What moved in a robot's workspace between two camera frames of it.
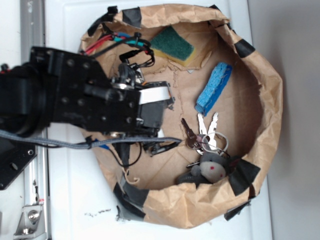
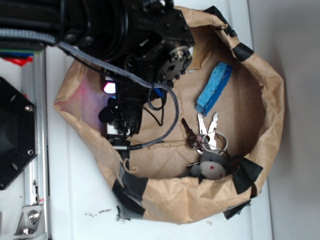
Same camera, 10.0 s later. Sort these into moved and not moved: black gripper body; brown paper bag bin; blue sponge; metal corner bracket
Moved: black gripper body
Not moved: metal corner bracket; brown paper bag bin; blue sponge
